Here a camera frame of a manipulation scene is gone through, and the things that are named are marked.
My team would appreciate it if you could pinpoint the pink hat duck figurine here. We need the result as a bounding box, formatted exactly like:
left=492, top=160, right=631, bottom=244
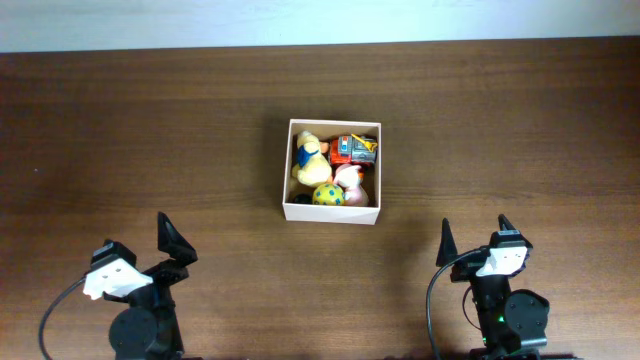
left=333, top=164, right=369, bottom=207

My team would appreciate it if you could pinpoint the yellow letter ball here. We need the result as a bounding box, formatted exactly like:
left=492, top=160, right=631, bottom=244
left=312, top=183, right=345, bottom=206

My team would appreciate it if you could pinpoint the black round cap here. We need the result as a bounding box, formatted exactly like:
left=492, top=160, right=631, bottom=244
left=293, top=194, right=312, bottom=204

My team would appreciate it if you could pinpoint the red grey toy truck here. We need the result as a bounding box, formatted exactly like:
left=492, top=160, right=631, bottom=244
left=329, top=134, right=378, bottom=167

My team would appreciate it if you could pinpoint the yellow plush duck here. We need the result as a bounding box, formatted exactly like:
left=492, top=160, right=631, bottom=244
left=292, top=131, right=332, bottom=187

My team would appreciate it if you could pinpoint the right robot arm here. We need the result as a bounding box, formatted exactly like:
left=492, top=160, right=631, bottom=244
left=425, top=214, right=550, bottom=359

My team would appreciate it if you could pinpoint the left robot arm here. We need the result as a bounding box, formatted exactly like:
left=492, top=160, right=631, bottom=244
left=83, top=212, right=198, bottom=360

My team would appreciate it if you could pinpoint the pink open cardboard box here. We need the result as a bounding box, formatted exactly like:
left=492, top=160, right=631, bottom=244
left=282, top=119, right=382, bottom=225

